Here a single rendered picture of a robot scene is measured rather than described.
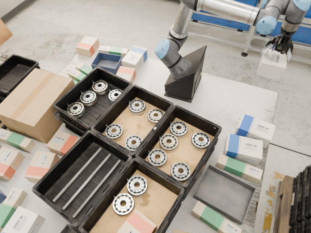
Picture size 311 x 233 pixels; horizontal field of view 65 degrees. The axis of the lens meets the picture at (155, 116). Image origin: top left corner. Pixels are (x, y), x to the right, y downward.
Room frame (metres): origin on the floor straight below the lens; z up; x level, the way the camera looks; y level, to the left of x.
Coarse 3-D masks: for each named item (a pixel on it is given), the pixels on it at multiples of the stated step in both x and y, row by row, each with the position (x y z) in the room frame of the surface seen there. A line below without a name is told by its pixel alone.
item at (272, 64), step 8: (272, 48) 1.07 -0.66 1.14; (264, 56) 1.01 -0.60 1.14; (272, 56) 1.00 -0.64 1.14; (280, 56) 1.00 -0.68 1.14; (264, 64) 0.95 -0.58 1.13; (272, 64) 0.94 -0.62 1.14; (280, 64) 0.94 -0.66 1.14; (264, 72) 0.95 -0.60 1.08; (272, 72) 0.93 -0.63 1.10; (280, 72) 0.91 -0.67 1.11
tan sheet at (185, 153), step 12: (180, 120) 0.83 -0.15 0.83; (168, 132) 0.75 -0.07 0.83; (192, 132) 0.74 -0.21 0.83; (204, 132) 0.74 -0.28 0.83; (156, 144) 0.67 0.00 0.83; (180, 144) 0.67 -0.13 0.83; (168, 156) 0.60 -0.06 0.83; (180, 156) 0.59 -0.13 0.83; (192, 156) 0.59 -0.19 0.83; (168, 168) 0.53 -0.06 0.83; (192, 168) 0.52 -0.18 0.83
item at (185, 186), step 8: (168, 112) 0.82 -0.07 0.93; (192, 112) 0.81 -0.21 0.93; (208, 120) 0.75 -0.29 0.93; (152, 136) 0.66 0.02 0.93; (216, 136) 0.65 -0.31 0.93; (144, 144) 0.62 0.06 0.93; (208, 152) 0.56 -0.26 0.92; (144, 160) 0.53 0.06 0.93; (200, 160) 0.52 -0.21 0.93; (168, 176) 0.44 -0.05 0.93; (192, 176) 0.44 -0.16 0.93; (184, 184) 0.40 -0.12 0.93
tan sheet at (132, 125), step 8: (128, 112) 0.90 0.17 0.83; (144, 112) 0.90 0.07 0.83; (120, 120) 0.85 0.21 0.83; (128, 120) 0.85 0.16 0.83; (136, 120) 0.84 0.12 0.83; (144, 120) 0.84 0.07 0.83; (128, 128) 0.79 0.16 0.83; (136, 128) 0.79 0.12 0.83; (144, 128) 0.78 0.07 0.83; (152, 128) 0.78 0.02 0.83; (128, 136) 0.73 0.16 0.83; (144, 136) 0.73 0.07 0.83; (120, 144) 0.68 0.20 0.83
